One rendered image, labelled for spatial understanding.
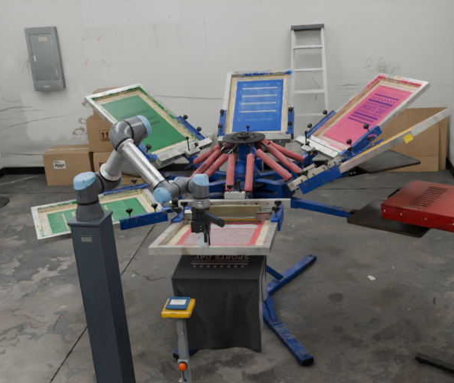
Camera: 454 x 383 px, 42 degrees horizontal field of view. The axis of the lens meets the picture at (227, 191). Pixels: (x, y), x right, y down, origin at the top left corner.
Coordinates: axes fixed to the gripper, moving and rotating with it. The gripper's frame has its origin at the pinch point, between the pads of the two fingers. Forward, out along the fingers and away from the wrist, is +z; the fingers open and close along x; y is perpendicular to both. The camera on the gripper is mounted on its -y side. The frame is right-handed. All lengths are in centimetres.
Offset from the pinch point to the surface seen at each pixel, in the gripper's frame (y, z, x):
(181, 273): 17.4, 17.7, -14.0
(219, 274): -1.8, 17.7, -13.6
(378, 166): -94, -10, -183
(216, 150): 19, -30, -134
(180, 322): 11.5, 30.4, 17.3
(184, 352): 11.2, 46.2, 14.7
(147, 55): 159, -111, -458
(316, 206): -49, 5, -114
